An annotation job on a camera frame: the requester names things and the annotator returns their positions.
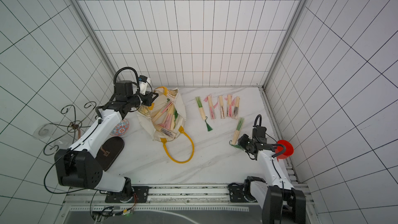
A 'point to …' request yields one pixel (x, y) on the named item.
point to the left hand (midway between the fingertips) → (156, 96)
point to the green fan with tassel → (237, 131)
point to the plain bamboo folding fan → (222, 110)
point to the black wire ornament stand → (74, 126)
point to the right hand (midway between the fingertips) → (242, 138)
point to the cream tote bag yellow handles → (166, 118)
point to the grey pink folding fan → (235, 103)
